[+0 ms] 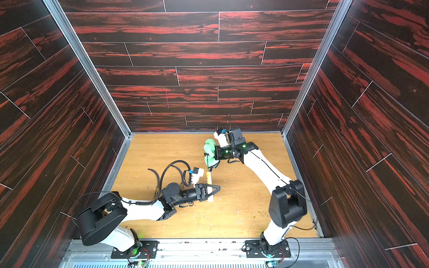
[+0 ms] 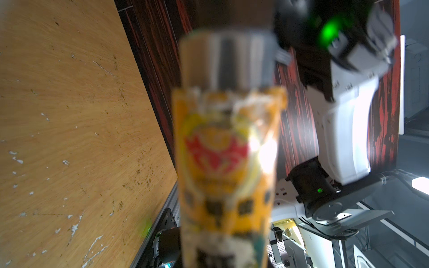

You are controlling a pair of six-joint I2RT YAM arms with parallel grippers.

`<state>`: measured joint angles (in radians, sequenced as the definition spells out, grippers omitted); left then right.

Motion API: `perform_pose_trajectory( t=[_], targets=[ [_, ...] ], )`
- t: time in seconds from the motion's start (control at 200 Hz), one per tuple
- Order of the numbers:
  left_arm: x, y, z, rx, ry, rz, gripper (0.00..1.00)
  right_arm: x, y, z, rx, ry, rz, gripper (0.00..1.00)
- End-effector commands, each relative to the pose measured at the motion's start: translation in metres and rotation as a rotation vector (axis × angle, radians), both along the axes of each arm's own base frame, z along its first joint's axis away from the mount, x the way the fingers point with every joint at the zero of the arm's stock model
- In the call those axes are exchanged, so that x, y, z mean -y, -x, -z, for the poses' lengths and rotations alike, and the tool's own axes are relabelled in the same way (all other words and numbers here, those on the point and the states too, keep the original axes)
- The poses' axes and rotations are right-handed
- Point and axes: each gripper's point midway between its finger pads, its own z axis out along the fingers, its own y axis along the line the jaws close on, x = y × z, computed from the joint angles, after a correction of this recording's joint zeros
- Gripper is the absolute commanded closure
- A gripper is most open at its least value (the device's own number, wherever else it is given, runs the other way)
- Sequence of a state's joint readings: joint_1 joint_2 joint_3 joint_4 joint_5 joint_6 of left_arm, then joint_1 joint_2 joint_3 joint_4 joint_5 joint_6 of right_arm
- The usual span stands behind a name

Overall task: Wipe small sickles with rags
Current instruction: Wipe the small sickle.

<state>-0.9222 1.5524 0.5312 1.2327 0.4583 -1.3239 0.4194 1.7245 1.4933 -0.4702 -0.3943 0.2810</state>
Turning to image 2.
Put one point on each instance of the small sickle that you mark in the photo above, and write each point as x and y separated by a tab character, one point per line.
226	115

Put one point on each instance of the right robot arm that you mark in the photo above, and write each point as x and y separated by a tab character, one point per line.
343	48

